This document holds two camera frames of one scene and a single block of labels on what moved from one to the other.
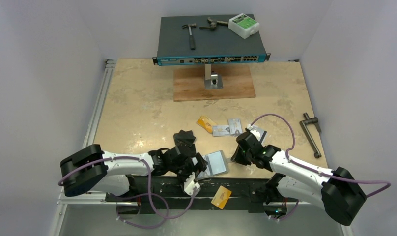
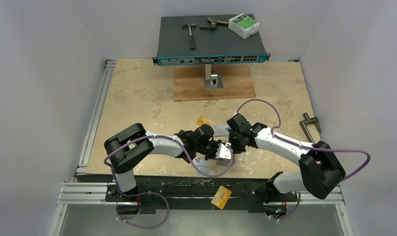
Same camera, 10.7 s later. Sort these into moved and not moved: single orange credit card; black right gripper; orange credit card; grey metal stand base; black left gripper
Moved: black left gripper; black right gripper
Not moved: single orange credit card; grey metal stand base; orange credit card
